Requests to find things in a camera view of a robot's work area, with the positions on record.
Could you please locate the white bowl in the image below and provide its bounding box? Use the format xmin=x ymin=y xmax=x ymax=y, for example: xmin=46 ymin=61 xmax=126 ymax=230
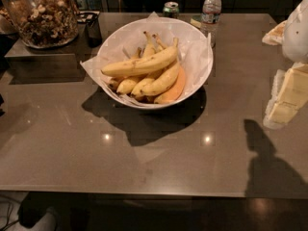
xmin=94 ymin=17 xmax=214 ymax=110

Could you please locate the white paper liner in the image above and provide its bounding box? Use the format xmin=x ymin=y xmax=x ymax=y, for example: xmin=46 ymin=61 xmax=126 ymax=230
xmin=81 ymin=13 xmax=214 ymax=110

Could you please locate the green soda can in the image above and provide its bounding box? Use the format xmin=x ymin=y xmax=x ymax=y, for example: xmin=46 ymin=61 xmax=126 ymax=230
xmin=163 ymin=2 xmax=179 ymax=18

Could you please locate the clear plastic water bottle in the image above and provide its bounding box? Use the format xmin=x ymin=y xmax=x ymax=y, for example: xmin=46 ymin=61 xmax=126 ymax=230
xmin=200 ymin=0 xmax=221 ymax=47

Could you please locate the yellow banana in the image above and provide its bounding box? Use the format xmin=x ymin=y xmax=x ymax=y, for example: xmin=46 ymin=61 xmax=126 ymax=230
xmin=116 ymin=76 xmax=141 ymax=94
xmin=141 ymin=61 xmax=180 ymax=96
xmin=101 ymin=38 xmax=178 ymax=77
xmin=131 ymin=69 xmax=163 ymax=99

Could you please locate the upright banana at back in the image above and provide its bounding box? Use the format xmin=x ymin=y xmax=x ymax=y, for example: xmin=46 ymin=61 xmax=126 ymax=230
xmin=142 ymin=31 xmax=156 ymax=58

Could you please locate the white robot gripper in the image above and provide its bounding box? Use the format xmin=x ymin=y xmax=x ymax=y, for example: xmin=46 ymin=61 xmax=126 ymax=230
xmin=262 ymin=0 xmax=308 ymax=129

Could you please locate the dark metal stand box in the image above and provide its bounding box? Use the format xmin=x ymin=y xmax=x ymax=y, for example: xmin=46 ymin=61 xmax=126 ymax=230
xmin=5 ymin=24 xmax=96 ymax=84

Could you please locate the small banana far left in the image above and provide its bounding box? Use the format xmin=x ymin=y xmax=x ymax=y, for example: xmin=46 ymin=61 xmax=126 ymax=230
xmin=108 ymin=77 xmax=123 ymax=90

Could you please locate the black scoop holder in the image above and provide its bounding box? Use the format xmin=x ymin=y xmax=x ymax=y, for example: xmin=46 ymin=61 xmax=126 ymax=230
xmin=77 ymin=12 xmax=102 ymax=47

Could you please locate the glass jar of granola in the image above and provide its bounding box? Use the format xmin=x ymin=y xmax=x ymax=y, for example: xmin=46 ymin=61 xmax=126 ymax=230
xmin=1 ymin=0 xmax=78 ymax=49

